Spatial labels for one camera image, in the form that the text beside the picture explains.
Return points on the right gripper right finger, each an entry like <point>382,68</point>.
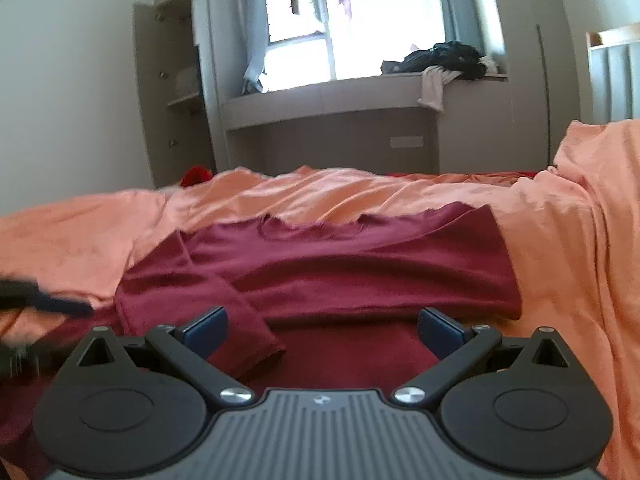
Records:
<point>461,352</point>

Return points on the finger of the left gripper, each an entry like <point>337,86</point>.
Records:
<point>16,294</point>

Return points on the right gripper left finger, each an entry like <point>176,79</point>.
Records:
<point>185,350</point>

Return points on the dark red long-sleeve shirt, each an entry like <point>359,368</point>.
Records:
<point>321,306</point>

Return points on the dark clothes pile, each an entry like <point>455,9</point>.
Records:
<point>450,55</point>

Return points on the orange duvet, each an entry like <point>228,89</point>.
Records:
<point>572,234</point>

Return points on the red object beside bed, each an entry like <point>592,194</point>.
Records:
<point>196,175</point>

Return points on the red bed sheet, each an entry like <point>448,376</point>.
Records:
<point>505,178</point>

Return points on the open beige wardrobe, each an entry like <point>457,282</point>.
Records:
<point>168,36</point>

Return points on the grey window bench cabinet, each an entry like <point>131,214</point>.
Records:
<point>374,124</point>

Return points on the white hanging garment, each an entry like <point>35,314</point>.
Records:
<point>433,81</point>

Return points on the tall beige closet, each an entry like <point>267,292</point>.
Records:
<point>541,71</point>

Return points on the left grey curtain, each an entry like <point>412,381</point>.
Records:
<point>256,35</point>

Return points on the grey curtain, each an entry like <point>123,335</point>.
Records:
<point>256,35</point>
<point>476,23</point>

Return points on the grey padded wooden headboard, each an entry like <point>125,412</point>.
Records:
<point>613,57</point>

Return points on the right grey curtain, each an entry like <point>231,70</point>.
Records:
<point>476,23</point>

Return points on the window with open sash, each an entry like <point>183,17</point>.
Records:
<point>312,41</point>

